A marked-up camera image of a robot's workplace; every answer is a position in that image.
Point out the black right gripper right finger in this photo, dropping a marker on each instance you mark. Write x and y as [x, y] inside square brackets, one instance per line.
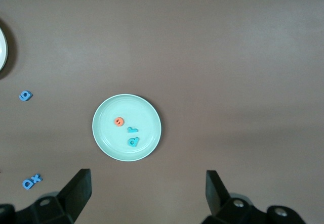
[220, 206]

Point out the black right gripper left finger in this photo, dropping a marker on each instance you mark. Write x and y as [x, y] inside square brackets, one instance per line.
[73, 198]

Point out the teal foam letter p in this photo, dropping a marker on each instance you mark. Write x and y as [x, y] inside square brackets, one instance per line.
[133, 142]

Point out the orange foam letter e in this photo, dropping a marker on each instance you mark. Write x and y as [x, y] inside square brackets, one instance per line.
[119, 122]

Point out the teal foam letter r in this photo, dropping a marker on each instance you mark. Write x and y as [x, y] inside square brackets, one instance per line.
[131, 130]

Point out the blue foam letter x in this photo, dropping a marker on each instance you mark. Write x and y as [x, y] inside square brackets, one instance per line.
[37, 178]

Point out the blue foam letter D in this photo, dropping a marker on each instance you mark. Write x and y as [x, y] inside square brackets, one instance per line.
[27, 184]

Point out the pale green plate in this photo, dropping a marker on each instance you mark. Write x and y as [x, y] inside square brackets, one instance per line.
[108, 143]

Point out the blue foam letter g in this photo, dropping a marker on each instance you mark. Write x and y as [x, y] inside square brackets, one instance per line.
[25, 95]

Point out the brown table cover sheet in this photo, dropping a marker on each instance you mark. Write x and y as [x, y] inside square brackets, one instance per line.
[202, 44]

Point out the beige plate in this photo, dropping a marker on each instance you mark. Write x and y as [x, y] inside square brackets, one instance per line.
[2, 49]

